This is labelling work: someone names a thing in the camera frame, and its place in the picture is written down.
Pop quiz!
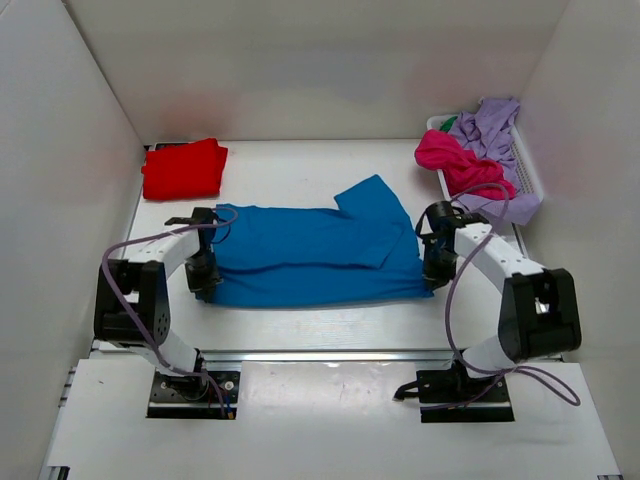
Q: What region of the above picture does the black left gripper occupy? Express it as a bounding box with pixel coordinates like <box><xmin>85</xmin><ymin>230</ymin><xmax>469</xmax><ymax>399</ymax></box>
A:
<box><xmin>182</xmin><ymin>246</ymin><xmax>223</xmax><ymax>302</ymax></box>

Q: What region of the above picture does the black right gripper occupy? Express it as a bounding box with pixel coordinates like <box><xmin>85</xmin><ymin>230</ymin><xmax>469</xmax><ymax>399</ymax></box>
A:
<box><xmin>422</xmin><ymin>239</ymin><xmax>460</xmax><ymax>292</ymax></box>

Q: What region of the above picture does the blue t shirt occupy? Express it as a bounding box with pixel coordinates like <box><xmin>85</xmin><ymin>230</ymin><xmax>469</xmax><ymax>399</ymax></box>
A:
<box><xmin>206</xmin><ymin>175</ymin><xmax>433</xmax><ymax>309</ymax></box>

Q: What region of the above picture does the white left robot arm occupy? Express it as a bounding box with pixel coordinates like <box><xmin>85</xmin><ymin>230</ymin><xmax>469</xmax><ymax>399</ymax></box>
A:
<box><xmin>94</xmin><ymin>207</ymin><xmax>228</xmax><ymax>398</ymax></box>

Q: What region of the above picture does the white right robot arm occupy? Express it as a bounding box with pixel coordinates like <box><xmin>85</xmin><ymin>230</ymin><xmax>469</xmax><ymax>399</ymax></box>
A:
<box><xmin>415</xmin><ymin>201</ymin><xmax>582</xmax><ymax>401</ymax></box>

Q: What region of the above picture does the pink t shirt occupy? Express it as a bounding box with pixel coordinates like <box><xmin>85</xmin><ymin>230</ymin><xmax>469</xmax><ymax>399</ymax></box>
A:
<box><xmin>414</xmin><ymin>129</ymin><xmax>516</xmax><ymax>200</ymax></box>

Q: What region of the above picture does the red folded t shirt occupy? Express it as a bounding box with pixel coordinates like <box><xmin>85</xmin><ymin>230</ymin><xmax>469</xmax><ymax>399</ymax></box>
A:
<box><xmin>141</xmin><ymin>138</ymin><xmax>228</xmax><ymax>202</ymax></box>

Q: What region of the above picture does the white plastic basket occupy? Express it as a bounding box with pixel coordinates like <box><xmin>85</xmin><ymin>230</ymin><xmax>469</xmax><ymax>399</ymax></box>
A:
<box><xmin>426</xmin><ymin>114</ymin><xmax>544</xmax><ymax>251</ymax></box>

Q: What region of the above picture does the green t shirt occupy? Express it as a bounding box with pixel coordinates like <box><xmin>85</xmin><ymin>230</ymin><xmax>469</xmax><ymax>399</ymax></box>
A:
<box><xmin>439</xmin><ymin>116</ymin><xmax>457</xmax><ymax>133</ymax></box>

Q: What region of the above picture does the lavender t shirt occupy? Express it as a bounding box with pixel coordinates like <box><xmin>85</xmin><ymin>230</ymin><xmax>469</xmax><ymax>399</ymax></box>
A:
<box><xmin>448</xmin><ymin>97</ymin><xmax>540</xmax><ymax>226</ymax></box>

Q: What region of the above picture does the aluminium table edge rail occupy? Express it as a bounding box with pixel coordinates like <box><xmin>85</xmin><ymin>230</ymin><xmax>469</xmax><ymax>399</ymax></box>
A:
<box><xmin>89</xmin><ymin>139</ymin><xmax>561</xmax><ymax>364</ymax></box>

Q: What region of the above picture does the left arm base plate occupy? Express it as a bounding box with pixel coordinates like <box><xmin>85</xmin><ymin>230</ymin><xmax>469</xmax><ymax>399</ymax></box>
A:
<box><xmin>146</xmin><ymin>362</ymin><xmax>241</xmax><ymax>421</ymax></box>

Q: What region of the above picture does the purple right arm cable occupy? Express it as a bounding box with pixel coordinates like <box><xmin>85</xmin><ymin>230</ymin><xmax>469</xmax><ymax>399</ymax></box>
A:
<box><xmin>419</xmin><ymin>182</ymin><xmax>582</xmax><ymax>413</ymax></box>

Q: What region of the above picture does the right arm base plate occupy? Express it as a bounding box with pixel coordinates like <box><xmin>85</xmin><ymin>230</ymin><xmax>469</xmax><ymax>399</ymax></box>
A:
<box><xmin>393</xmin><ymin>368</ymin><xmax>515</xmax><ymax>424</ymax></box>

